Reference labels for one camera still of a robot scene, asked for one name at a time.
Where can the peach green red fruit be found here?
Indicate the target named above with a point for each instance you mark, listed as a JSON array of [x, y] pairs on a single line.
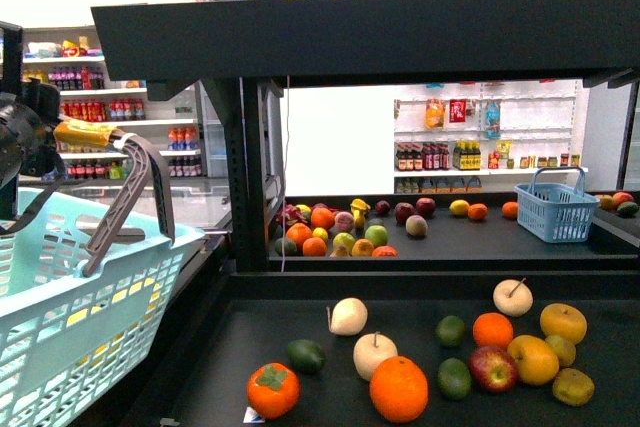
[[416, 226]]

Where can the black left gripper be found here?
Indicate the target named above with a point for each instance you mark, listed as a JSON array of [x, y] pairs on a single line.
[[28, 121]]

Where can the dark red apple shelf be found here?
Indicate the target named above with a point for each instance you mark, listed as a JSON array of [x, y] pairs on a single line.
[[403, 211]]

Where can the olive yellow fruit front right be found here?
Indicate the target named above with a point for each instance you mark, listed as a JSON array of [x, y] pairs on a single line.
[[573, 387]]

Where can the yellow pear upper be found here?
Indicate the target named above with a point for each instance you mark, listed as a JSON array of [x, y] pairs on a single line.
[[563, 320]]

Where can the yellow green small fruit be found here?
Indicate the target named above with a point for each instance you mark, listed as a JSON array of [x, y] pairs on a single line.
[[564, 349]]

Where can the green lime lower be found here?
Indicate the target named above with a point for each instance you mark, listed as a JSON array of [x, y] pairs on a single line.
[[454, 379]]

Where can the cream white apple with stem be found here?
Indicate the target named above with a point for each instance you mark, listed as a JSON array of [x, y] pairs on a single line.
[[369, 351]]

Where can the orange far shelf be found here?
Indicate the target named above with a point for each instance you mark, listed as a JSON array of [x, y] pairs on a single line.
[[510, 210]]

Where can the green lime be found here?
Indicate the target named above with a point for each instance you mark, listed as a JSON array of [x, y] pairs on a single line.
[[450, 331], [454, 379]]

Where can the yellow pear lower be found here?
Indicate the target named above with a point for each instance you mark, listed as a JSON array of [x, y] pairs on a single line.
[[536, 362]]

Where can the small blue plastic basket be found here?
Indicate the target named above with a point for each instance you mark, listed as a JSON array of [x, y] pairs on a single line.
[[556, 212]]

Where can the yellow pear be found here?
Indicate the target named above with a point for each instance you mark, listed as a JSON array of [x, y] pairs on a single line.
[[536, 362], [563, 320]]

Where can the orange persimmon green calyx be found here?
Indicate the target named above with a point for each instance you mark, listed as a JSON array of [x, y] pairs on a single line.
[[273, 390]]

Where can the white apple back right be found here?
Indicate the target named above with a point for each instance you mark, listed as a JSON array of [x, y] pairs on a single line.
[[513, 297]]

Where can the cream white pear left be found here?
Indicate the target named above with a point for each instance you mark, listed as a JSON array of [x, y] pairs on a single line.
[[348, 317]]

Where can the light teal plastic basket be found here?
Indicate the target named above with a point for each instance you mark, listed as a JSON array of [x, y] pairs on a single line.
[[66, 339]]

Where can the orange beside lemon on shelf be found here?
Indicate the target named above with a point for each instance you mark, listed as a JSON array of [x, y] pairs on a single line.
[[477, 212]]

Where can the green lime upper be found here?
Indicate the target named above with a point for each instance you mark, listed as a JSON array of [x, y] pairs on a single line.
[[450, 331]]

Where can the red yellow apple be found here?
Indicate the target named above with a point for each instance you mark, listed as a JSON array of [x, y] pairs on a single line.
[[493, 369]]

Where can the blue left robot arm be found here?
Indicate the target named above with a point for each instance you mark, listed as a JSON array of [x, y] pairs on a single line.
[[11, 78]]

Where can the large orange fruit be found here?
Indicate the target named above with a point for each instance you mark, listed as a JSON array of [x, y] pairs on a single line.
[[399, 390]]

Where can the white price tag card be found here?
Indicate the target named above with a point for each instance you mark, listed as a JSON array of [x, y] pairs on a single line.
[[252, 417]]

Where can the dark green avocado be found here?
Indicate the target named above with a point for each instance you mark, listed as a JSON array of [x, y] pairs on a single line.
[[306, 356]]

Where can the orange fruit right cluster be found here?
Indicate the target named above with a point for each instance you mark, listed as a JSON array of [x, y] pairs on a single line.
[[492, 329]]

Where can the grey basket handle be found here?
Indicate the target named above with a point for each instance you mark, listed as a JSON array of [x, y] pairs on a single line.
[[147, 165]]

